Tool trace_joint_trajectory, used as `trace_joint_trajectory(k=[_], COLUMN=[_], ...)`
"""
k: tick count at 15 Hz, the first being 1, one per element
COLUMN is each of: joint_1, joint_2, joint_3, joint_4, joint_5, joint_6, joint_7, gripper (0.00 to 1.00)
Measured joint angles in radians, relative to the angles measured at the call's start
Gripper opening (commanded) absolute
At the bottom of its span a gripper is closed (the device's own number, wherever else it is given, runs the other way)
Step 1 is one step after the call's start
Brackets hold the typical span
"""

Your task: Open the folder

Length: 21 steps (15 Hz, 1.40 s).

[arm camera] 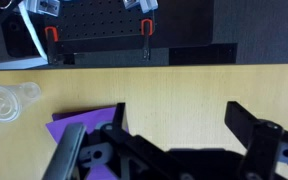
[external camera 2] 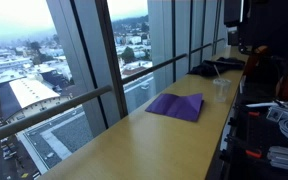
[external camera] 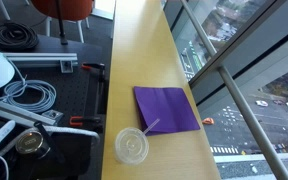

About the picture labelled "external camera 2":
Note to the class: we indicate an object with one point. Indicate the grey aluminium extrusion bars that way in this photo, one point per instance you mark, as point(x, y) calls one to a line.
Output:
point(278, 157)

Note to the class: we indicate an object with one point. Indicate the orange-handled black clamp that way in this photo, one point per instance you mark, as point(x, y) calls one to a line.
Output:
point(233, 142)
point(243, 118)

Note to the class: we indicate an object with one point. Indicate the clear plastic cup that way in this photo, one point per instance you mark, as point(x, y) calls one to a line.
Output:
point(222, 87)

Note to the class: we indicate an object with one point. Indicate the purple paper folder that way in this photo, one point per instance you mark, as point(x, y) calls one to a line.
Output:
point(181, 107)

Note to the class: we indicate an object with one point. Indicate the white drinking straw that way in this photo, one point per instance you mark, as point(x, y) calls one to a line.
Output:
point(216, 69)

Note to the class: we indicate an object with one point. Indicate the black cloth garment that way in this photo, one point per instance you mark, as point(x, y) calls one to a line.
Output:
point(210, 68)

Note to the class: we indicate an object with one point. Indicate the grey metal handrail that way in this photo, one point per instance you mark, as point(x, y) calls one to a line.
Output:
point(27, 122)

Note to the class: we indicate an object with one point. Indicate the orange-handled black clamp upper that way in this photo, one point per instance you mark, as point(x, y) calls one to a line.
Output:
point(243, 118)

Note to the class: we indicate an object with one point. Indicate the white power adapter box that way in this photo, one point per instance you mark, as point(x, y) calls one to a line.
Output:
point(276, 114)

